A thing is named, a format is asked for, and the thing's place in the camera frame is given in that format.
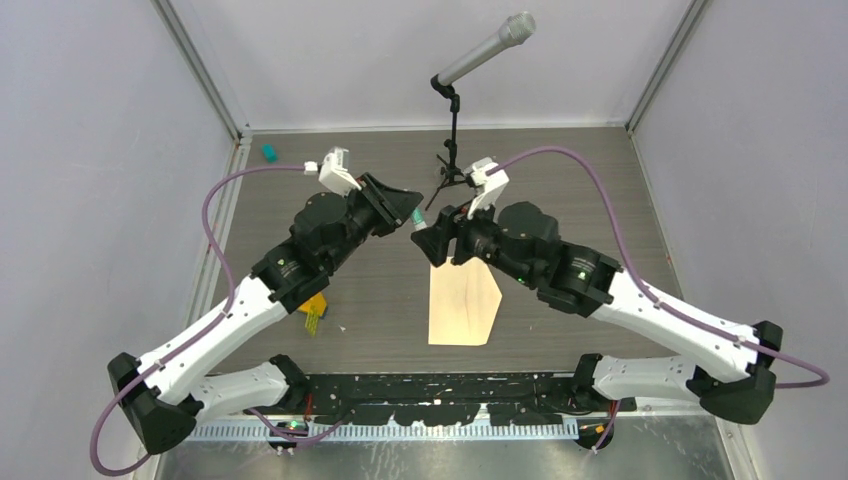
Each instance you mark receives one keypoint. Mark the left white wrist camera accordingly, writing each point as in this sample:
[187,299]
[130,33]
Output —
[334,174]

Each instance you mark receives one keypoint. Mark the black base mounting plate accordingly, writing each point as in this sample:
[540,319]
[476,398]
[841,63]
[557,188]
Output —
[508,399]

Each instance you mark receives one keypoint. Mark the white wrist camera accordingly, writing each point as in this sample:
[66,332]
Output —
[334,174]
[488,181]

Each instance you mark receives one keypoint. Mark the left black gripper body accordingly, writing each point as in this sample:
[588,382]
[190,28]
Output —
[379,216]

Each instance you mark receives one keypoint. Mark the teal small block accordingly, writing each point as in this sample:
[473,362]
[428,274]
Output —
[269,153]

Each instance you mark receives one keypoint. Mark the yellow-green lattice piece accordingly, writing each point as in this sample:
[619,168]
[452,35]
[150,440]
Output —
[312,322]

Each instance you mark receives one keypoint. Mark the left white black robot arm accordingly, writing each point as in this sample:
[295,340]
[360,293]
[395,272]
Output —
[169,391]

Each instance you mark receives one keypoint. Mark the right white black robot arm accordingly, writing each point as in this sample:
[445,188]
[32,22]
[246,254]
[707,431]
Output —
[709,366]

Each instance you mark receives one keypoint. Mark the silver microphone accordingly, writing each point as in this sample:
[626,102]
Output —
[515,31]

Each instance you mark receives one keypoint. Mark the white slotted cable duct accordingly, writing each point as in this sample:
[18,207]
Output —
[478,430]

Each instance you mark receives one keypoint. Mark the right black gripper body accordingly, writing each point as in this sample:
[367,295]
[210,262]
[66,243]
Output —
[476,236]

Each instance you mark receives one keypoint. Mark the black tripod microphone stand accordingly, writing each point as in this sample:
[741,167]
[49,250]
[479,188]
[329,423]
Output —
[450,173]

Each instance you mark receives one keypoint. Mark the green white glue stick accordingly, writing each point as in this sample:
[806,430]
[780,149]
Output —
[418,220]

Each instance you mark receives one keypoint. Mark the colourful toy brick structure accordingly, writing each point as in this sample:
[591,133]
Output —
[315,305]

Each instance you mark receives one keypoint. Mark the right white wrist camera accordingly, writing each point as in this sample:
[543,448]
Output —
[488,181]

